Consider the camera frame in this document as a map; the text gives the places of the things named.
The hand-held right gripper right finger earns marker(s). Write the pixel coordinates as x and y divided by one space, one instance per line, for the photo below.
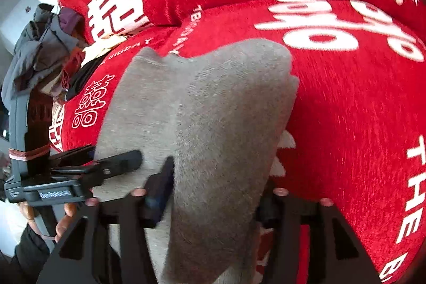
286 215

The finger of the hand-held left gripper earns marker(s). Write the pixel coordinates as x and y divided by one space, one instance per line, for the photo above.
121 161
78 152

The purple crumpled garment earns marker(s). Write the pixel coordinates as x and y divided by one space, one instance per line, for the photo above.
71 19

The person's left hand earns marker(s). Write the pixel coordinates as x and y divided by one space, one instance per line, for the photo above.
68 214

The grey-blue crumpled garment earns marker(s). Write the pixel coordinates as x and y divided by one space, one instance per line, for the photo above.
33 47

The person's left forearm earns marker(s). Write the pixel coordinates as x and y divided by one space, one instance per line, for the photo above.
30 254

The black crumpled garment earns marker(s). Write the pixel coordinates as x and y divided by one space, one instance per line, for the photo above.
83 74

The red printed blanket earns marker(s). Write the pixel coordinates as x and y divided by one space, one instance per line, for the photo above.
349 97

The grey small garment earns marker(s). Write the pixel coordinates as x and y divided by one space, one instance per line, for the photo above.
213 111

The cream crumpled garment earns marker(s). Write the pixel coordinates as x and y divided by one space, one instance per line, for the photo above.
100 46

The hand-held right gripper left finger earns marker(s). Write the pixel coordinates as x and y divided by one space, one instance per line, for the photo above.
159 192

